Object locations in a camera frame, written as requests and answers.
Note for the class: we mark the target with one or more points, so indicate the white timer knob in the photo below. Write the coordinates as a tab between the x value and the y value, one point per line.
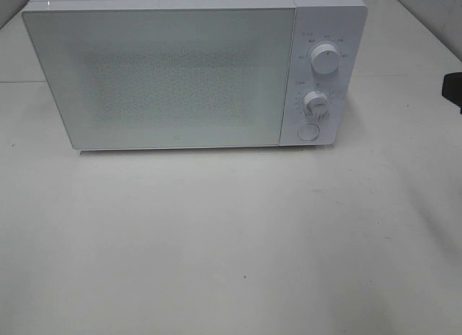
315	103

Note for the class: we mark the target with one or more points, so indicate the white microwave door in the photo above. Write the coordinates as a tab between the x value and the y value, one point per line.
145	79

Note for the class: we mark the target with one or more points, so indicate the round white door button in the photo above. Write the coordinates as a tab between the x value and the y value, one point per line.
308	132

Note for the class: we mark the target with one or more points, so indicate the upper white power knob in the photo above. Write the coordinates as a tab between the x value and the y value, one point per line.
325	57

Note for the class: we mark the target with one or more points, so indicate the white microwave oven body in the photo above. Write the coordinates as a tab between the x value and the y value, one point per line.
338	21

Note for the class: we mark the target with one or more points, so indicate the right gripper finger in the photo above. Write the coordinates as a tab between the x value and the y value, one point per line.
452	88

